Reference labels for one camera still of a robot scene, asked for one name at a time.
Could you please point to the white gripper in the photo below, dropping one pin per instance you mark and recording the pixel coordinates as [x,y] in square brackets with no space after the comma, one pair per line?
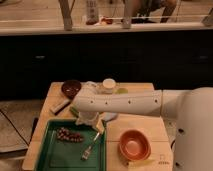
[89,118]

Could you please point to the silver fork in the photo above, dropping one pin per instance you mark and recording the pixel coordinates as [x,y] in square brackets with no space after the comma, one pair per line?
[88,150]

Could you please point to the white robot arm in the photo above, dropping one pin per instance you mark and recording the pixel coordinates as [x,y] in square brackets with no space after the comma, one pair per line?
[194,135]

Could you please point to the green plastic tray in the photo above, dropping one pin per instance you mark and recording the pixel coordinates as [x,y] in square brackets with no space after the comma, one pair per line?
[57,155]

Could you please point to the small green object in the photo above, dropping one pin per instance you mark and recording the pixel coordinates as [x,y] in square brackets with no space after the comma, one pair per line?
[74,111]

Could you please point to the bunch of red grapes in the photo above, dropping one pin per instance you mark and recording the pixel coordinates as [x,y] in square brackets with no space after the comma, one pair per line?
[65,134]

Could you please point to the black and silver block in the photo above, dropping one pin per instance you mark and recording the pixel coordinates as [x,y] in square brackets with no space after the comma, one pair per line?
[60,106]

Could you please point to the dark brown bowl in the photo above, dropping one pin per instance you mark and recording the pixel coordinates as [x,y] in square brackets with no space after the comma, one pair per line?
[70,88]

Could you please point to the white cup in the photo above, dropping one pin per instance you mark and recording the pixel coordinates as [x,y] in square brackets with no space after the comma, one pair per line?
[109,85]

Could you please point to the wooden table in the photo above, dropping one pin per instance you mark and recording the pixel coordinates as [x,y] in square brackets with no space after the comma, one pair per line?
[161,158]

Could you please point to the green cup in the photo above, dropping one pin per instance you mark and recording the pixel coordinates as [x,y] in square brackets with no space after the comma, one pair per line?
[121,91]

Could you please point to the orange bowl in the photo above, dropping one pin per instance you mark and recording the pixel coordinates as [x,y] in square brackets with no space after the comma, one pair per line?
[134,146]

